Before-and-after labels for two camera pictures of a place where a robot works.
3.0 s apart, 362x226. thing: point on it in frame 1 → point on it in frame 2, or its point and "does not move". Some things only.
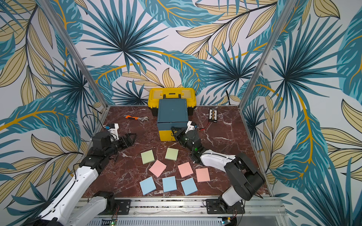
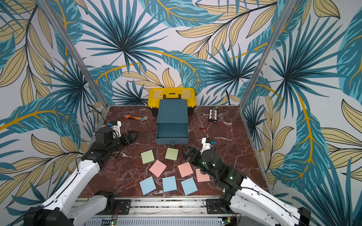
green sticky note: (147, 157) does not move
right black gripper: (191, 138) → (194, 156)
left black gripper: (123, 140) does not move
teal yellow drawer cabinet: (171, 113) does not move
